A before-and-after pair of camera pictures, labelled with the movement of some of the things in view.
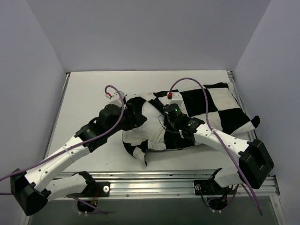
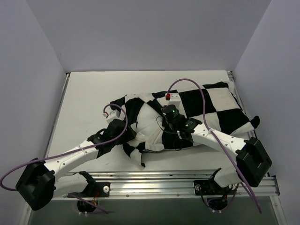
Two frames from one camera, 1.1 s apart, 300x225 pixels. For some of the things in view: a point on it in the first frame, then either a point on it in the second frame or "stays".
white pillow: [154, 124] stays
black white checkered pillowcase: [216, 105] stays
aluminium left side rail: [54, 125] stays
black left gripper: [135, 112] to [124, 126]
